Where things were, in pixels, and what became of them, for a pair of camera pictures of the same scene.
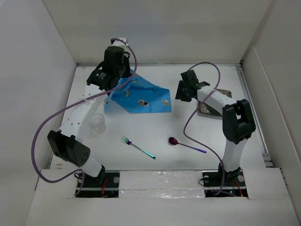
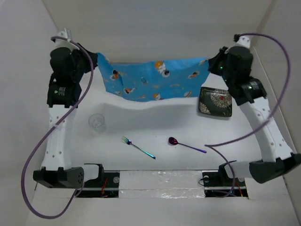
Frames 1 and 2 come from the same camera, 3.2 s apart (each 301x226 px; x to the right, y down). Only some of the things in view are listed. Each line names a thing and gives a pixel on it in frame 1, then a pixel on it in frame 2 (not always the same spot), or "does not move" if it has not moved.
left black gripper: (126, 59) → (79, 52)
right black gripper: (178, 94) → (214, 61)
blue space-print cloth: (138, 95) → (154, 81)
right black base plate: (221, 183) does not move
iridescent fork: (129, 142) does not move
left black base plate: (106, 184) does not move
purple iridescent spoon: (173, 141) does not move
